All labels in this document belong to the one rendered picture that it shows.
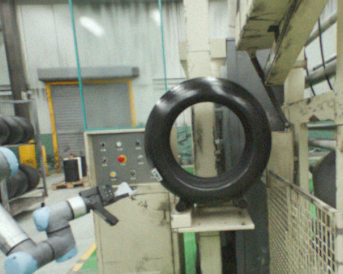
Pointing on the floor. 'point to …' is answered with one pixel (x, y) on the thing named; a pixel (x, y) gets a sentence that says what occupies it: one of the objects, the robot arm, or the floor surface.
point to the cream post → (202, 121)
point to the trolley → (25, 132)
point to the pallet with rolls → (73, 173)
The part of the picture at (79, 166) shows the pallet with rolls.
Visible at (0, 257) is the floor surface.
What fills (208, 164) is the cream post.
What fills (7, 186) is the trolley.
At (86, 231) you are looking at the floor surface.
